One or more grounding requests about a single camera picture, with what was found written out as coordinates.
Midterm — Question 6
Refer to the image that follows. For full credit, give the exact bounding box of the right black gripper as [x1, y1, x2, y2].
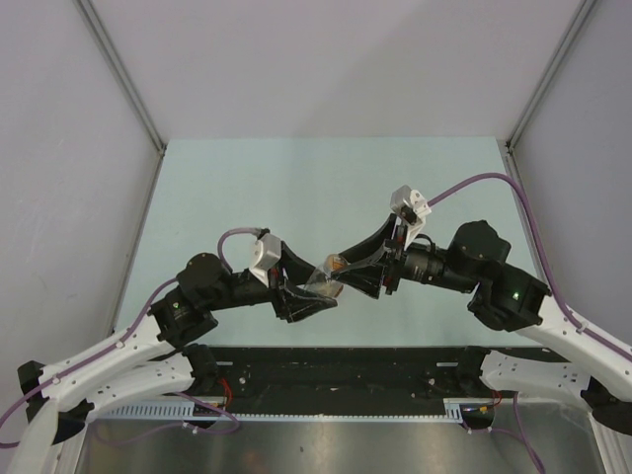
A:
[330, 214, 477, 300]

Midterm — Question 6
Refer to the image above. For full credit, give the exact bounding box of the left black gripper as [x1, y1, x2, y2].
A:
[205, 240, 337, 321]

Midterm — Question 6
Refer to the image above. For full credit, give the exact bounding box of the clear pill bottle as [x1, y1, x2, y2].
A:
[303, 259, 344, 299]

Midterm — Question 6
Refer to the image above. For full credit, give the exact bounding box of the white bottle cap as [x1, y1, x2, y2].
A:
[324, 254, 349, 273]

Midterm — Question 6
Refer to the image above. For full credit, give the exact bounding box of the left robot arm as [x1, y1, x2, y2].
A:
[18, 235, 337, 443]

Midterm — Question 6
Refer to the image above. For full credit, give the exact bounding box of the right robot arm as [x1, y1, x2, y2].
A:
[332, 215, 631, 435]

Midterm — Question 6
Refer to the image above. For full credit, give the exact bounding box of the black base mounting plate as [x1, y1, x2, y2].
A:
[188, 347, 512, 417]

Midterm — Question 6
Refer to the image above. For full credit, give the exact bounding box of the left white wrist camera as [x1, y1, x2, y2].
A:
[249, 233, 281, 287]

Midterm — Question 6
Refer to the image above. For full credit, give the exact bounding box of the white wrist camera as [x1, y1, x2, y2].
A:
[249, 233, 281, 287]
[390, 185, 432, 250]

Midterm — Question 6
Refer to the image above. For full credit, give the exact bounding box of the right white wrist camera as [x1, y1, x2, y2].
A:
[390, 185, 432, 250]

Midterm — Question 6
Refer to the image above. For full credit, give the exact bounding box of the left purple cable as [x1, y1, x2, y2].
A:
[0, 227, 271, 450]

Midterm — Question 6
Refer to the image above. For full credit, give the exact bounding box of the white slotted cable duct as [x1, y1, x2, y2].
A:
[106, 398, 468, 424]

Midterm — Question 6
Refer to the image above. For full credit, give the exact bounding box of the right aluminium frame post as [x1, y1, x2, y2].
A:
[505, 0, 601, 153]

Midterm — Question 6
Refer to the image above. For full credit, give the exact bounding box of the aluminium frame post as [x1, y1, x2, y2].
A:
[505, 0, 601, 153]
[73, 0, 167, 155]

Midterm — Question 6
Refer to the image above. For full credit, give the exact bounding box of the left aluminium frame post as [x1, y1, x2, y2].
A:
[73, 0, 167, 155]

